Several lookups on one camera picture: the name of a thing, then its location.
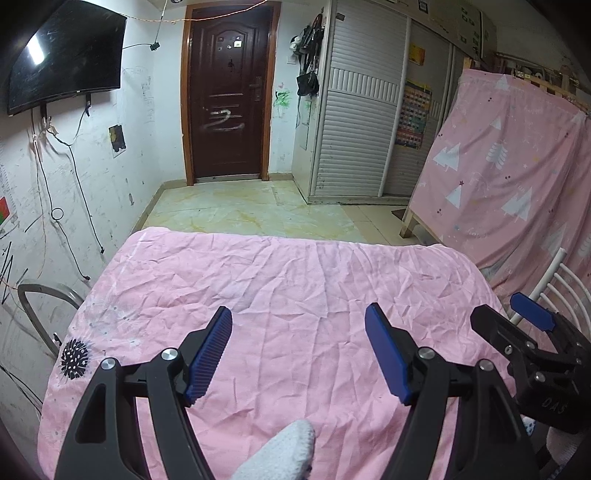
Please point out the colourful wall poster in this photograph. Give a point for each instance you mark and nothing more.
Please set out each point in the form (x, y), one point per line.
(414, 115)

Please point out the pink tree print curtain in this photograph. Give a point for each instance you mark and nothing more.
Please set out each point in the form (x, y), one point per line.
(503, 175)

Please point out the person's left hand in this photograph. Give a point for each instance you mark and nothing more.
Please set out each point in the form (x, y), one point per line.
(281, 454)

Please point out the pink tablecloth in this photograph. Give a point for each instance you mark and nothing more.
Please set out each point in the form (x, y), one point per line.
(286, 286)

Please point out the white metal chair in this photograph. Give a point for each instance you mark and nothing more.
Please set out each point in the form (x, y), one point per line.
(551, 277)

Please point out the open wall socket box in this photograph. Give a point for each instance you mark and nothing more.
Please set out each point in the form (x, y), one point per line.
(117, 140)

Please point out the dark brown door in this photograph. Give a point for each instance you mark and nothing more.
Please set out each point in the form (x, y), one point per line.
(228, 92)

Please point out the hanging dark bags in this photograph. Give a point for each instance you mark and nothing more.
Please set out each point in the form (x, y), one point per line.
(309, 39)

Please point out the yellow sticker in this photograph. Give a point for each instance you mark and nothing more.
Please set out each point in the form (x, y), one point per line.
(418, 54)

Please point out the white slatted wardrobe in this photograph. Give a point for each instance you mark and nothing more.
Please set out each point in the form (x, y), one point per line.
(355, 124)

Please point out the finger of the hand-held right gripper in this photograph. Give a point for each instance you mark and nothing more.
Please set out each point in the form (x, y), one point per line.
(496, 330)
(533, 311)

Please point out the person's right hand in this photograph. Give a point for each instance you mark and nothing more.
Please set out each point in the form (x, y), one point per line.
(570, 450)

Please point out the black wall television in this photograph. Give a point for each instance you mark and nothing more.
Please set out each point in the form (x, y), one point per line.
(69, 55)

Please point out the grey metal chair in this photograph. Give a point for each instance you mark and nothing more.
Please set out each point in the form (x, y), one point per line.
(34, 318)

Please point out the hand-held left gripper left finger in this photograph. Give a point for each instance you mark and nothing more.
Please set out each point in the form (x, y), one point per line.
(210, 350)

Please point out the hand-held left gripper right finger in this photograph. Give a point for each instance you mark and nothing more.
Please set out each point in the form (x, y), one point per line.
(385, 350)

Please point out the red green wall sticker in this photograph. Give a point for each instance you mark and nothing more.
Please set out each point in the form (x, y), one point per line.
(3, 210)

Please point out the black handbag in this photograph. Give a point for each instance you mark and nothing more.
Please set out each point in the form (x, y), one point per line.
(308, 84)

